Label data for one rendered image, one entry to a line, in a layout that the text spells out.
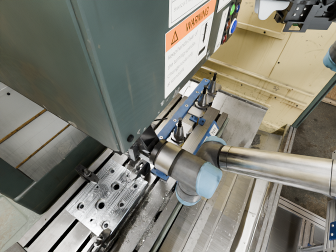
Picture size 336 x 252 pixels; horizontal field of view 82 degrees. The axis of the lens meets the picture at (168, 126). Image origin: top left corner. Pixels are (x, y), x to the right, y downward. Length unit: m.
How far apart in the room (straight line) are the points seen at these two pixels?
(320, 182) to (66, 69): 0.48
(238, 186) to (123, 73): 1.18
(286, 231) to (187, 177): 1.55
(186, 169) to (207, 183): 0.05
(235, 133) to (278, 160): 0.98
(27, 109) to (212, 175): 0.77
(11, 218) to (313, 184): 1.54
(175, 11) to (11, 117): 0.80
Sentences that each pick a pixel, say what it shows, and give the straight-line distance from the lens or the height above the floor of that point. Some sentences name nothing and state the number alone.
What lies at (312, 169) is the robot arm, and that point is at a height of 1.51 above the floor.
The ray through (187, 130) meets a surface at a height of 1.22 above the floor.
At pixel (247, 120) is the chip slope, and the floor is 0.80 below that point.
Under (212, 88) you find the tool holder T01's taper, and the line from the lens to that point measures 0.98.
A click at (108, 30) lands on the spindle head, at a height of 1.80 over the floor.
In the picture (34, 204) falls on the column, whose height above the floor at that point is 0.75.
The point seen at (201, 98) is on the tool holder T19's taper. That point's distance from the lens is 0.89.
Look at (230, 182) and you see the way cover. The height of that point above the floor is 0.74.
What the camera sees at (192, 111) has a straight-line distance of 0.90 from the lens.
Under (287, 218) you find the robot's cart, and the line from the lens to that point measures 1.97.
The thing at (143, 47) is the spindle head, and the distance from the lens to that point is 0.22.
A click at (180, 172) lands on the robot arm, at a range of 0.45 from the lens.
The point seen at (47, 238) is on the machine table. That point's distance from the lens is 1.10.
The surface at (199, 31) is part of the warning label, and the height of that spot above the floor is 1.72.
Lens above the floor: 1.87
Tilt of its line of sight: 52 degrees down
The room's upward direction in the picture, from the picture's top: 2 degrees clockwise
